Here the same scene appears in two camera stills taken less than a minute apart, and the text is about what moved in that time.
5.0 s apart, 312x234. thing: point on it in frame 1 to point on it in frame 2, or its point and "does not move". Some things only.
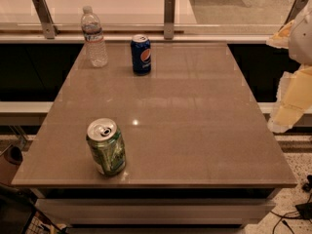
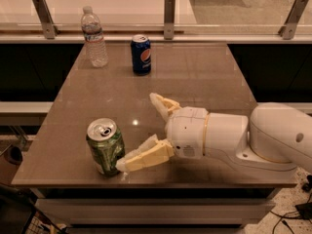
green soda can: x=106 y=144 does not move
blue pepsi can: x=140 y=49 does not move
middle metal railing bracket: x=169 y=17 does not move
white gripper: x=302 y=41 to x=188 y=131
